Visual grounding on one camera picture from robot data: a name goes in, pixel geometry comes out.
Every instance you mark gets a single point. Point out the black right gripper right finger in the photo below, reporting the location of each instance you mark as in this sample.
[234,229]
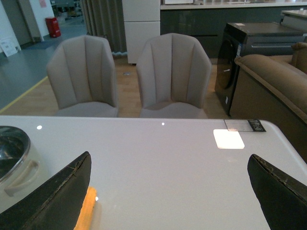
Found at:
[282,198]

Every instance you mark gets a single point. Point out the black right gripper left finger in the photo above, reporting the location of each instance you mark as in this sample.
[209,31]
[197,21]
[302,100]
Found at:
[56,204]

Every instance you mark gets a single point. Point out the yellow corn cob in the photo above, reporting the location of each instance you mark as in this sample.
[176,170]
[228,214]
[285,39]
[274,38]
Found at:
[87,210]

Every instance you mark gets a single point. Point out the cream electric cooking pot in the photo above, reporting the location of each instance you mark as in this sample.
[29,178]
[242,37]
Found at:
[22,168]

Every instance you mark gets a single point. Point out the table label sticker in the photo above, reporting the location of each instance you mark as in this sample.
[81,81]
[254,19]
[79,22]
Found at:
[249,125]

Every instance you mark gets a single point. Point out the tan sofa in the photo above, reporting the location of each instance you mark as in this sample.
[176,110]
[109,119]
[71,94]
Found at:
[274,88]

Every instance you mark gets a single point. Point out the beige chair left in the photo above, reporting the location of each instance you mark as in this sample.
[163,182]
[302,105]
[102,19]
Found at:
[82,75]

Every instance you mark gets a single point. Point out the beige chair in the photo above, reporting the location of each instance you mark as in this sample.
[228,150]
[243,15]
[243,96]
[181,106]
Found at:
[82,75]
[173,75]

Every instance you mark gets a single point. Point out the white sign board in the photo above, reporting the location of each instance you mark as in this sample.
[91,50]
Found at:
[8,47]

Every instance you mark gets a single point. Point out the black washing machine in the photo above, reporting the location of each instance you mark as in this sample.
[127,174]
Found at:
[241,39]

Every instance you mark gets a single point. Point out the beige chair right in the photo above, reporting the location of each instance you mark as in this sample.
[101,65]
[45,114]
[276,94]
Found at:
[173,75]

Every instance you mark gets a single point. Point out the red bin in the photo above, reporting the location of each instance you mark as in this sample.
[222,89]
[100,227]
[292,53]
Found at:
[53,27]

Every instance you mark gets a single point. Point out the grey curtain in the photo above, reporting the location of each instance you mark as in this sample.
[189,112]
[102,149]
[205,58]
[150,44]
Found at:
[104,18]

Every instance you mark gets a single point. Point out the dark kitchen counter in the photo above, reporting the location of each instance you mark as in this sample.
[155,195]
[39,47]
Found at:
[207,21]

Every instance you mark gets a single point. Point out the white refrigerator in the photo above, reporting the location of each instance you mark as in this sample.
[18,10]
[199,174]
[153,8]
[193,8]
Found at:
[141,22]

